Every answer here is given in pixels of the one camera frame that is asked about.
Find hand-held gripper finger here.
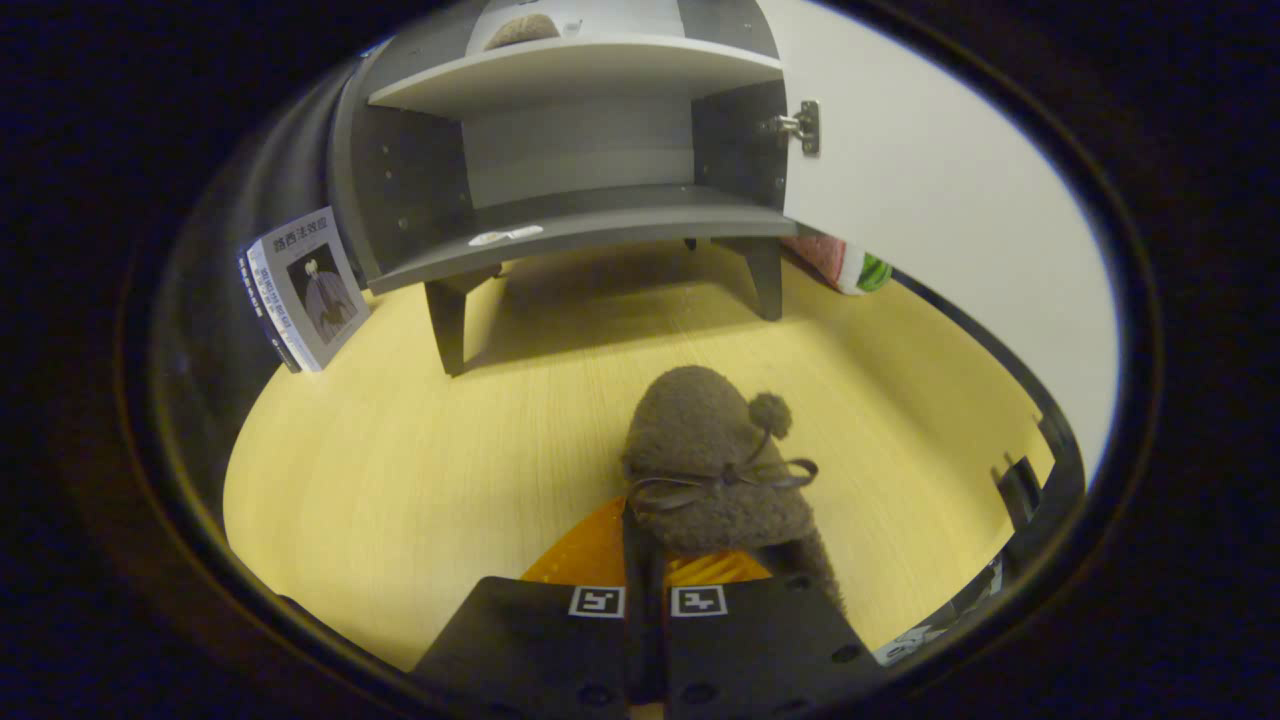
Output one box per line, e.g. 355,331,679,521
647,530,886,720
410,497,648,720

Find brown plush shoe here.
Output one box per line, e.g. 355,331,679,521
618,365,849,613
485,12,562,51

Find grey shoe cabinet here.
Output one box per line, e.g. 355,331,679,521
328,0,791,379

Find white shoe cabinet door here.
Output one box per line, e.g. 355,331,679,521
755,0,1121,561

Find metal door hinge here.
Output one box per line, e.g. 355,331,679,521
762,98,823,158

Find red and green object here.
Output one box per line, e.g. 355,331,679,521
785,232,894,296

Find grey cover picture book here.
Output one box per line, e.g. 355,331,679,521
248,207,372,373

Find dark cover book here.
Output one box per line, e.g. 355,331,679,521
237,245,301,374

